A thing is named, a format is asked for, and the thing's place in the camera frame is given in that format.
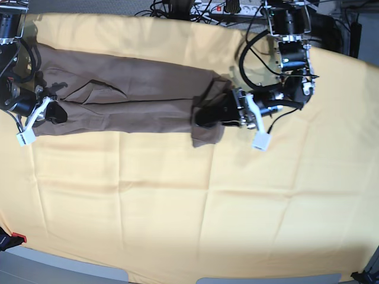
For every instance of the black clamp right corner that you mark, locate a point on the black clamp right corner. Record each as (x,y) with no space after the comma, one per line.
(365,277)

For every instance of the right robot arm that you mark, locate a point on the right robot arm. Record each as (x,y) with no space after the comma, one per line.
(13,16)

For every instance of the white power strip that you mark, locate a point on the white power strip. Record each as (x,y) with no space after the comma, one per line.
(221,9)

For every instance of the yellow table cloth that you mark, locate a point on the yellow table cloth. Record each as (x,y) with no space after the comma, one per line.
(165,212)

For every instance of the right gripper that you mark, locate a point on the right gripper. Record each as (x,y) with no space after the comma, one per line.
(23,101)

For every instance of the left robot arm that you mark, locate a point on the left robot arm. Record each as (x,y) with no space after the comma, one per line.
(288,22)

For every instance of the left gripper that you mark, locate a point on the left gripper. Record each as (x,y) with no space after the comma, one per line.
(234,109)

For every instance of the black vertical power strip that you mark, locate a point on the black vertical power strip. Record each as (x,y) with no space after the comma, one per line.
(355,39)

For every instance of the red black clamp left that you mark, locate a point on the red black clamp left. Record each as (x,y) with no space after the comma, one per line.
(9,241)

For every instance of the brown T-shirt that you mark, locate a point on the brown T-shirt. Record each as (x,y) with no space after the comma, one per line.
(108,93)

